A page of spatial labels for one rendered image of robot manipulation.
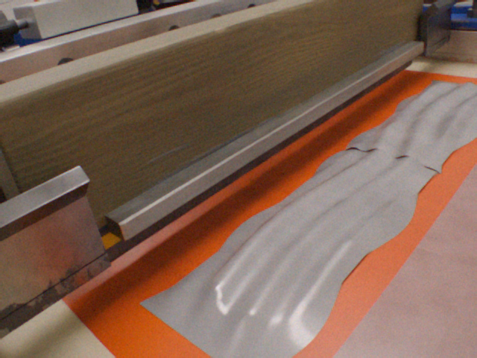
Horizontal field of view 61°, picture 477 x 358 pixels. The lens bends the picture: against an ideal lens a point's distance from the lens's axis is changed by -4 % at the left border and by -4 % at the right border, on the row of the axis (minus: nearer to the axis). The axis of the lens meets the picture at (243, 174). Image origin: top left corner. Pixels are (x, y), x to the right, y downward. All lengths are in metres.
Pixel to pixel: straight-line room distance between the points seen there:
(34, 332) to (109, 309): 0.04
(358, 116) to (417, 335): 0.23
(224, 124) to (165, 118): 0.04
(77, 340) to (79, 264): 0.04
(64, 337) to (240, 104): 0.15
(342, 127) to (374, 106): 0.05
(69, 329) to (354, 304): 0.13
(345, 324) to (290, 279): 0.03
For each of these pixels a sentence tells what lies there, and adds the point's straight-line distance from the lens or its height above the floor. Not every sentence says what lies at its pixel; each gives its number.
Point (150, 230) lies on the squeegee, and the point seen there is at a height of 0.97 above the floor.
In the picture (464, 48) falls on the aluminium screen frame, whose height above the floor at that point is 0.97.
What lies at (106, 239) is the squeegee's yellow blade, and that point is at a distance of 0.22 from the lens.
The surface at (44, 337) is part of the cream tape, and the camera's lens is 0.22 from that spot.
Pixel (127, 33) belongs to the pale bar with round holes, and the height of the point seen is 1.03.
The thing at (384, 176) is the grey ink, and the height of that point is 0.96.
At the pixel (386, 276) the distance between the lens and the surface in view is 0.21.
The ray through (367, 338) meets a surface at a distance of 0.18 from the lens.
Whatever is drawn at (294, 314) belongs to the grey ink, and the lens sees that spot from 0.18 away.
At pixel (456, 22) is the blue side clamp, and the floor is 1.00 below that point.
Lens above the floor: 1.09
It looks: 29 degrees down
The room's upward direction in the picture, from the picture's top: 8 degrees counter-clockwise
